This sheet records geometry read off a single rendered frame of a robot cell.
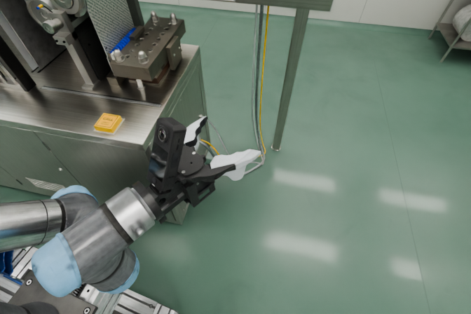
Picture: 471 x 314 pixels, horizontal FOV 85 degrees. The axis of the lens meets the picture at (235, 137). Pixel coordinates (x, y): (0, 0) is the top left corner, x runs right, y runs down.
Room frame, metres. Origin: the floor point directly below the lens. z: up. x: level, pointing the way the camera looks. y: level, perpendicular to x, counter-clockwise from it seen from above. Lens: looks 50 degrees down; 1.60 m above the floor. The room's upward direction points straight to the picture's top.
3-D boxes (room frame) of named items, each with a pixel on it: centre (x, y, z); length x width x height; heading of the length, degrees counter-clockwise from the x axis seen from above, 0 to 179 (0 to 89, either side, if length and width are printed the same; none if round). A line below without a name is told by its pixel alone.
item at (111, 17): (1.03, 0.49, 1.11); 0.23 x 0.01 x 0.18; 168
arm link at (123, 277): (0.13, 0.23, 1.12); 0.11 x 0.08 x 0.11; 44
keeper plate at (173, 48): (1.03, 0.27, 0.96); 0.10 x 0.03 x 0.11; 168
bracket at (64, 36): (0.88, 0.62, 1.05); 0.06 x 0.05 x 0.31; 168
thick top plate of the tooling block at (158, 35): (1.04, 0.36, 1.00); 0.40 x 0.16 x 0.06; 168
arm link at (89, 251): (0.12, 0.22, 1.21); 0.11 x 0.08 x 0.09; 134
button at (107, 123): (0.65, 0.47, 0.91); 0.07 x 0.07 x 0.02; 78
